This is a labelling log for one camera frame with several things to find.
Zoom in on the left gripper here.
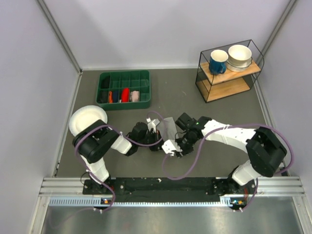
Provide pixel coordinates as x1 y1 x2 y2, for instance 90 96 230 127
137 130 165 151

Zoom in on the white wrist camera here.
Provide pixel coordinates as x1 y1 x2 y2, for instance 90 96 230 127
161 139 182 156
146 117 160 133

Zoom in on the aluminium frame rail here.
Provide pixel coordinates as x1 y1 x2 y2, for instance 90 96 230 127
39 176 305 196

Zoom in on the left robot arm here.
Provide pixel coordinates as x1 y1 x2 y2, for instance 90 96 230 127
69 118 164 194

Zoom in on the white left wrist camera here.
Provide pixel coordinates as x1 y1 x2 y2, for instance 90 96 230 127
146 117 160 133

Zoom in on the white bowl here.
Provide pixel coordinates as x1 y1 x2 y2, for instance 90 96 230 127
226 44 252 72

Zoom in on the black wire wooden shelf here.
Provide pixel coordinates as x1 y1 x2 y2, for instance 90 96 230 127
195 39 265 103

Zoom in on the blue mug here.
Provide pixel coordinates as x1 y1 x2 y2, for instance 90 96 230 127
209 49 229 75

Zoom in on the green compartment organizer box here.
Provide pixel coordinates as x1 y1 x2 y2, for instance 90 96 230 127
96 70 152 111

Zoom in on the white cable duct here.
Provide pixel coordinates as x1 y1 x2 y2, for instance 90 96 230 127
48 195 239 208

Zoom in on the red rolled garment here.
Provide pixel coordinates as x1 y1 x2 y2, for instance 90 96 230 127
121 88 130 102

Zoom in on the pink rolled garment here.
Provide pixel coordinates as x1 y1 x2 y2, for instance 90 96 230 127
130 91 140 102

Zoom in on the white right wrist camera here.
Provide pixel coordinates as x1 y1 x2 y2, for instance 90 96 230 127
161 139 182 156

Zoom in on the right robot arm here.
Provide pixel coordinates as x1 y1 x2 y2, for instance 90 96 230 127
175 113 287 193

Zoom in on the orange and blue rolled garment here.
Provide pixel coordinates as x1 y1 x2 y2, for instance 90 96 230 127
108 90 119 103

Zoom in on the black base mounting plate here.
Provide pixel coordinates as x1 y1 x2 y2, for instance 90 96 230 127
82 176 259 203

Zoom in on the white underwear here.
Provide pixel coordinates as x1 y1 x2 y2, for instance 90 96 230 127
157 117 177 141

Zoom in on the white paper plate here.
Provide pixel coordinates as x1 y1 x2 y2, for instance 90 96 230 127
69 105 108 137

